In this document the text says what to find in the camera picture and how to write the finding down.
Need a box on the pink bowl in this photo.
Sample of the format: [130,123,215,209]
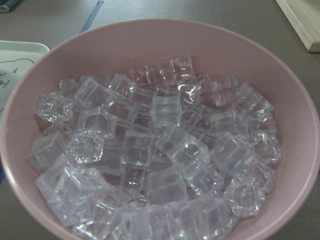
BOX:
[0,19,320,240]

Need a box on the clear ice cubes pile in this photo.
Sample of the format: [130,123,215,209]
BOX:
[25,55,282,240]

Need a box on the cream bear tray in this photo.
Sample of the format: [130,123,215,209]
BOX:
[0,40,50,114]

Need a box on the wooden cutting board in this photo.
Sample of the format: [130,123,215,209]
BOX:
[276,0,320,53]

